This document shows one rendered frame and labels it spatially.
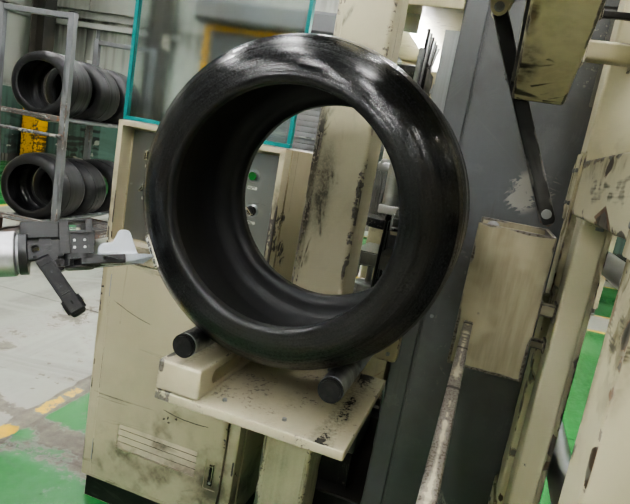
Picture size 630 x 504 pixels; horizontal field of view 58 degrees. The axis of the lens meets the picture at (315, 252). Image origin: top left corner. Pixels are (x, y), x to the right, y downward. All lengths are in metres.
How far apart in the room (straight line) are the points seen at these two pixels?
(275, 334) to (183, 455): 1.03
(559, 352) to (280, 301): 0.58
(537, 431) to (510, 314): 0.25
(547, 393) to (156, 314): 1.13
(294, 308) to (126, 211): 0.83
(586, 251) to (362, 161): 0.49
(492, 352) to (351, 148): 0.52
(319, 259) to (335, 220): 0.10
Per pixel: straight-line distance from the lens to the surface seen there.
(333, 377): 0.96
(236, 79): 0.96
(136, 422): 1.97
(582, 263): 1.20
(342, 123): 1.28
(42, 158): 4.87
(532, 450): 1.30
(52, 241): 1.04
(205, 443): 1.86
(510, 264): 1.17
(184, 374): 1.07
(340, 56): 0.92
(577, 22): 0.93
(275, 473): 1.52
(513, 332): 1.20
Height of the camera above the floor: 1.29
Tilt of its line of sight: 10 degrees down
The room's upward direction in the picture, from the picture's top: 10 degrees clockwise
